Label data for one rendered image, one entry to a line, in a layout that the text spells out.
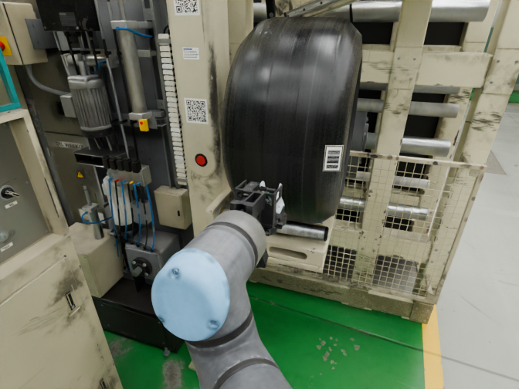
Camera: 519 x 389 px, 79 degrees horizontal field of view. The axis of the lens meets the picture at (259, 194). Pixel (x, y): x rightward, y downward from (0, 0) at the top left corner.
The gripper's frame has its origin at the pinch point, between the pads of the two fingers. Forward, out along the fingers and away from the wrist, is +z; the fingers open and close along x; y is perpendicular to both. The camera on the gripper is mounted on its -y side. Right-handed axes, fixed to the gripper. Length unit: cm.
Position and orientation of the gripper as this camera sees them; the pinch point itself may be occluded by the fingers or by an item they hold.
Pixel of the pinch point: (274, 201)
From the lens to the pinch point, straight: 67.3
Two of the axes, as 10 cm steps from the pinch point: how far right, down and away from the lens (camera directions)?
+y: 0.4, -9.3, -3.7
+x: -9.5, -1.5, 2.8
